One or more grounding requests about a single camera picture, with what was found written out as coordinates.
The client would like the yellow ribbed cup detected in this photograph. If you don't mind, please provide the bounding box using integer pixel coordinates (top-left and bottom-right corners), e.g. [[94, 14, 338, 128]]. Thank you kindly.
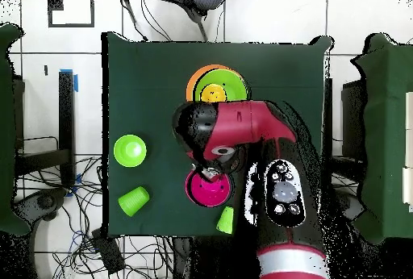
[[199, 83, 227, 103]]

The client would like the pink bowl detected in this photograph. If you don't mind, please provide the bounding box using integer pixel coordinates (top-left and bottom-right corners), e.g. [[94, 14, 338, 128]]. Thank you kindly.
[[184, 169, 234, 208]]

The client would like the large orange bowl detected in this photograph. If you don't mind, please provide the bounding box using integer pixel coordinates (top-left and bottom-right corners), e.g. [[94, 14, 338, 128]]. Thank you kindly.
[[186, 64, 243, 102]]

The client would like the large green bowl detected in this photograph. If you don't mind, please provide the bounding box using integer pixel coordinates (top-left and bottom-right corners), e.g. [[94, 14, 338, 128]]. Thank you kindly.
[[194, 69, 249, 103]]

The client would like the small green ribbed bowl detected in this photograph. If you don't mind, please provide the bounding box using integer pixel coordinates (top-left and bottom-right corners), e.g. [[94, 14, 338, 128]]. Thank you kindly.
[[113, 134, 148, 169]]

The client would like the green ribbed cup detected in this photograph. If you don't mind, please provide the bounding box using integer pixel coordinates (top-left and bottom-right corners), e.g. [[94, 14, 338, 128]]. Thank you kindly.
[[215, 206, 235, 235]]

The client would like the dark green tablecloth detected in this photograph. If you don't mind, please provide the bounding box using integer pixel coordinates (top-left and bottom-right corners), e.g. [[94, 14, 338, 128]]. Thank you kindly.
[[102, 31, 333, 238]]

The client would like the green smooth cup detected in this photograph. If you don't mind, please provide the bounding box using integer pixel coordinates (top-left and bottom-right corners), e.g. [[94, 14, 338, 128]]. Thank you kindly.
[[117, 185, 151, 218]]

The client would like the grey office chair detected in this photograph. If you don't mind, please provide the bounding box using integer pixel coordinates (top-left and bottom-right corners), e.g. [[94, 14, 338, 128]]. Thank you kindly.
[[122, 0, 229, 42]]

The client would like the blue tape strip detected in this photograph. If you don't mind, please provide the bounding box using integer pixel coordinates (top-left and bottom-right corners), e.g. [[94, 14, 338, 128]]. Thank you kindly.
[[59, 68, 79, 93]]

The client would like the black power strip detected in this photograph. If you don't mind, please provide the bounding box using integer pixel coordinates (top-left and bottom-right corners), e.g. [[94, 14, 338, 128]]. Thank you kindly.
[[90, 228, 126, 275]]

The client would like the black chair base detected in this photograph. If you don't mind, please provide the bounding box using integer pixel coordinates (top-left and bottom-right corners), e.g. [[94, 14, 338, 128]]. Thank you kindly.
[[12, 188, 69, 228], [335, 191, 365, 222]]

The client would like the green cloth side table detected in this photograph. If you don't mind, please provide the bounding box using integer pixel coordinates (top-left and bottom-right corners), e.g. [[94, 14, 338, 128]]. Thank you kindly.
[[0, 23, 31, 236], [351, 32, 413, 241]]

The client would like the white shelf unit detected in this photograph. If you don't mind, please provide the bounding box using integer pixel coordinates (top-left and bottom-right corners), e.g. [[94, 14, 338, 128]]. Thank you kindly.
[[401, 91, 413, 212]]

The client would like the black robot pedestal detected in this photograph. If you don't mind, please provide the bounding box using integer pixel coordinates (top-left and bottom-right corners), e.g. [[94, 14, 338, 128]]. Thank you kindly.
[[172, 235, 259, 279]]

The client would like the tangle of floor cables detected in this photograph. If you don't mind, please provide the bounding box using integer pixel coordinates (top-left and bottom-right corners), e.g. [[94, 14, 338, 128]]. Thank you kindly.
[[15, 156, 175, 279]]

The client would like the black square floor frame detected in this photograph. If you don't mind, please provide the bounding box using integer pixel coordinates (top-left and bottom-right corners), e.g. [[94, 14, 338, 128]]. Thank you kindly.
[[47, 0, 95, 28]]

